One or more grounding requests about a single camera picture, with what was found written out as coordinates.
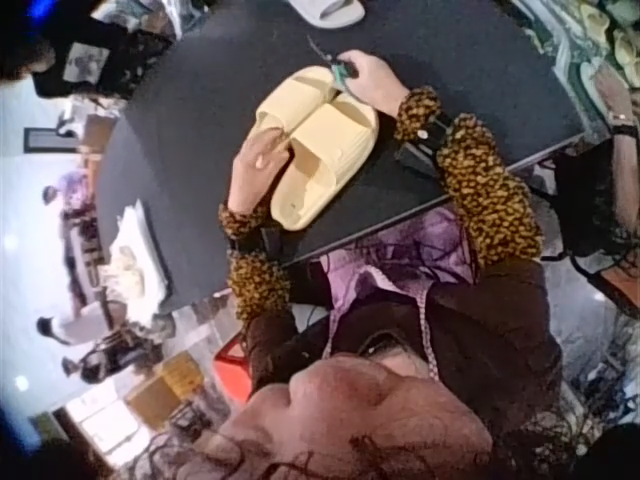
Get heap of pale slippers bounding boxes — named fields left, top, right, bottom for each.
left=504, top=0, right=640, bottom=96

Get person's left hand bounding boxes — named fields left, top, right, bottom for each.
left=227, top=127, right=296, bottom=214

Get person's right hand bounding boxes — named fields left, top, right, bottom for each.
left=332, top=48, right=412, bottom=120

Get grey foam slipper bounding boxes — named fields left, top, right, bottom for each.
left=291, top=0, right=367, bottom=29

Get brown cardboard carton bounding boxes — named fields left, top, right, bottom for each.
left=124, top=355, right=206, bottom=422

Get teal handled snips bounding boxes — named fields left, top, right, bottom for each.
left=305, top=34, right=357, bottom=96

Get stack of white bags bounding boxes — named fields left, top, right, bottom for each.
left=105, top=198, right=174, bottom=304

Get pale yellow foam slipper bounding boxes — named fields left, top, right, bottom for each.
left=255, top=65, right=337, bottom=151
left=271, top=91, right=382, bottom=233

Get red plastic stool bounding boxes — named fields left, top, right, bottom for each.
left=214, top=335, right=254, bottom=405

